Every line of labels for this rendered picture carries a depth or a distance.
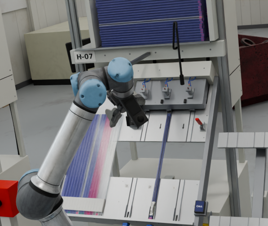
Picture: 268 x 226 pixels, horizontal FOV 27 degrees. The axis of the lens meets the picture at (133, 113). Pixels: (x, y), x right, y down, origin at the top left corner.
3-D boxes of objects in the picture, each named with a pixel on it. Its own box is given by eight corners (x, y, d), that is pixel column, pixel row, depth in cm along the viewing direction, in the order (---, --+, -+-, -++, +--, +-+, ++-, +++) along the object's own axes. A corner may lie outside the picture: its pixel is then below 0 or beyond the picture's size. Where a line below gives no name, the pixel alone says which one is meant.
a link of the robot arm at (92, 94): (6, 224, 163) (81, 74, 155) (10, 208, 173) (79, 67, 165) (43, 238, 165) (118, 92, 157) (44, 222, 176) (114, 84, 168)
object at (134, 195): (195, 225, 231) (194, 223, 228) (56, 215, 257) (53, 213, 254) (202, 182, 239) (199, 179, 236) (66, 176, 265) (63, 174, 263)
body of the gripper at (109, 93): (124, 87, 197) (122, 71, 186) (139, 104, 194) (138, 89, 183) (107, 99, 196) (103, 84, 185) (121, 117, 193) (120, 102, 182)
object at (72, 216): (197, 230, 232) (192, 225, 226) (59, 219, 258) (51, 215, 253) (197, 227, 233) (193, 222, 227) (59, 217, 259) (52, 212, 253)
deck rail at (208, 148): (202, 230, 231) (198, 226, 226) (197, 230, 232) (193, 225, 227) (221, 82, 263) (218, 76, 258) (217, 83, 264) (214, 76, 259)
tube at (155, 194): (152, 220, 236) (151, 219, 235) (149, 220, 237) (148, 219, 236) (170, 114, 258) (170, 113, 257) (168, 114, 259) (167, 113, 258)
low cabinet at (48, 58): (87, 61, 1051) (81, 16, 1029) (204, 56, 949) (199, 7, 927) (32, 85, 899) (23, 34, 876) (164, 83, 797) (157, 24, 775)
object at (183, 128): (208, 146, 249) (205, 141, 245) (77, 144, 275) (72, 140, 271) (217, 82, 263) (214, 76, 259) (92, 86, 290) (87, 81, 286)
